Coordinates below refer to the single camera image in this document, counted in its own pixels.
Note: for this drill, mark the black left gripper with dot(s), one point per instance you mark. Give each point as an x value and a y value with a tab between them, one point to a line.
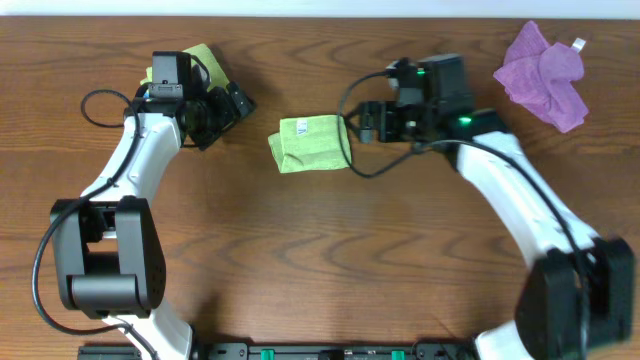
220	107

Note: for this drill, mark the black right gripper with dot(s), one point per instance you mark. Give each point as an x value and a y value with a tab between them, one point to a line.
389	111

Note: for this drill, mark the green cloth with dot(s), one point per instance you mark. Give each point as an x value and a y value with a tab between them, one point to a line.
324	147
207	74

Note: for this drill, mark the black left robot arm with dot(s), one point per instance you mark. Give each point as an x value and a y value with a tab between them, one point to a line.
109	260

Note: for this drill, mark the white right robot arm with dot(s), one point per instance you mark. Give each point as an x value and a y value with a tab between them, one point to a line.
578	295

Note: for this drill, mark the folded green cloth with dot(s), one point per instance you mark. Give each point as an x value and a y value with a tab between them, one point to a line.
207	74

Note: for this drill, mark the crumpled purple cloth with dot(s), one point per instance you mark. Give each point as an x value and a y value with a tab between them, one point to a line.
539	76

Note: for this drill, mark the white purple cloth label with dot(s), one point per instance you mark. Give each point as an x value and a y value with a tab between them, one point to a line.
578	45

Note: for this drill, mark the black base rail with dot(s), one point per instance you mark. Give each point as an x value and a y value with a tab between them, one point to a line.
428	350

